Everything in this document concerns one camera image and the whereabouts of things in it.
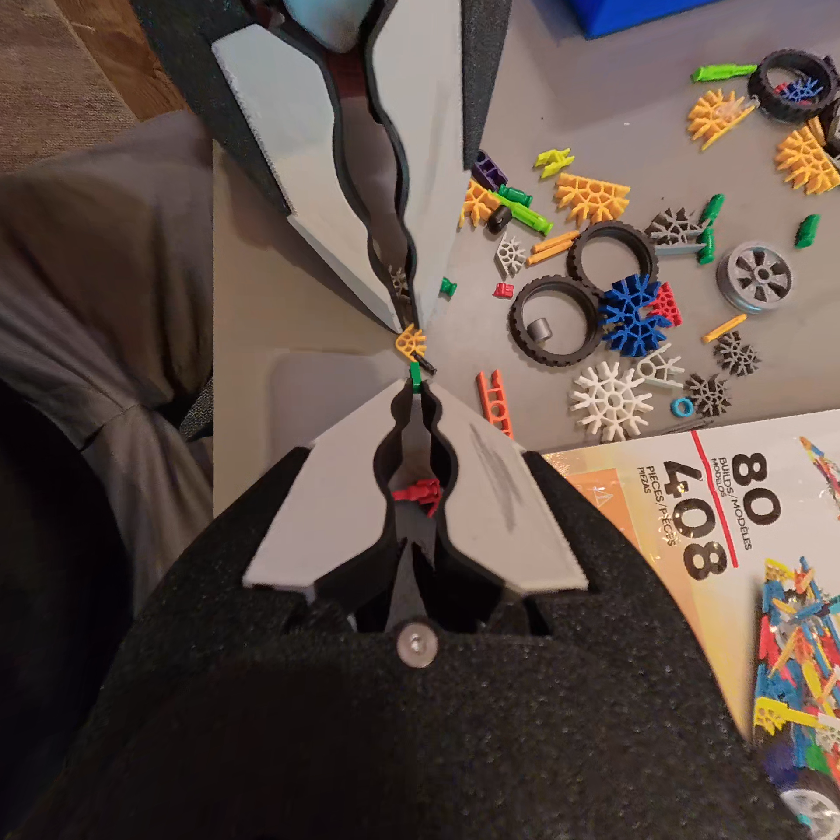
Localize person's grey trousers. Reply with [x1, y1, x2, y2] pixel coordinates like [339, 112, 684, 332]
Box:
[0, 108, 217, 624]

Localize small light grey connector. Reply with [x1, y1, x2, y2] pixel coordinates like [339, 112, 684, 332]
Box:
[495, 233, 528, 277]

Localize red fan connector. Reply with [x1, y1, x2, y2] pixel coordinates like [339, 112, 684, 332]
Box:
[646, 282, 683, 328]

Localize blue plastic bin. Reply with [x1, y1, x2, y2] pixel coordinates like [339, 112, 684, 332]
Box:
[567, 0, 719, 39]

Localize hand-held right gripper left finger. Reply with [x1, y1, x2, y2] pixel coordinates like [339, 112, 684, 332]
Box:
[241, 378, 413, 632]

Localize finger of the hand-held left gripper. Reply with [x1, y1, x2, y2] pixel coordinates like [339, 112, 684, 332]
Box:
[210, 25, 404, 334]
[365, 0, 473, 330]

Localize black rubber tyre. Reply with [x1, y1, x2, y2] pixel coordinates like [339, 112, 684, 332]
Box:
[566, 221, 659, 296]
[747, 49, 840, 126]
[508, 276, 605, 368]

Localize black tyre with grey hub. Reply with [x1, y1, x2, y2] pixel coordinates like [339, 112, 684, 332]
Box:
[817, 56, 840, 158]

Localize printed toy packaging bag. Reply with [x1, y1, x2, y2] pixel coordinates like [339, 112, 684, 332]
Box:
[541, 410, 840, 840]

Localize dark grey fan connector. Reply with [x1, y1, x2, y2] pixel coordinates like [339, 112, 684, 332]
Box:
[644, 206, 706, 257]

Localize white snowflake connector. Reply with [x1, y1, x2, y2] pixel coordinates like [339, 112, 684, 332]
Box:
[567, 360, 655, 442]

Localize grey wheel hub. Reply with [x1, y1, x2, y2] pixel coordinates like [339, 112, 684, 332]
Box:
[715, 239, 794, 315]

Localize orange connector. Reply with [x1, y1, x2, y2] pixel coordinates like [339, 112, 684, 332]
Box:
[476, 369, 516, 439]

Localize yellow fan connector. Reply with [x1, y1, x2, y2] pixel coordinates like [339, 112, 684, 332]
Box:
[553, 172, 632, 227]
[774, 125, 840, 196]
[686, 88, 757, 152]
[457, 178, 503, 229]

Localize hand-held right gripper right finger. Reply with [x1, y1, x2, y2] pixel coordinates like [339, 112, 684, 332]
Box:
[422, 381, 590, 636]

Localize dark grey snowflake connector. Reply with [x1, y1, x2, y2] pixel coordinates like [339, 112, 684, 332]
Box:
[684, 374, 732, 419]
[712, 330, 762, 378]

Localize person's black top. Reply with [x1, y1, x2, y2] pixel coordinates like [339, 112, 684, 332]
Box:
[0, 381, 132, 840]

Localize purple connector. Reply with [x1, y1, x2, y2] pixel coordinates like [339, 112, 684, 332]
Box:
[471, 150, 509, 191]

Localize red connector with rod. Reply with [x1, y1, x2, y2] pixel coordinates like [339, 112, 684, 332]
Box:
[390, 479, 442, 519]

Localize white fan connector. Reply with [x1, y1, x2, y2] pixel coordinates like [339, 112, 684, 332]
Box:
[633, 343, 686, 389]

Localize lime green rod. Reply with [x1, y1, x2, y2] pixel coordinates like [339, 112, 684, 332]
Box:
[690, 62, 759, 84]
[505, 200, 553, 236]

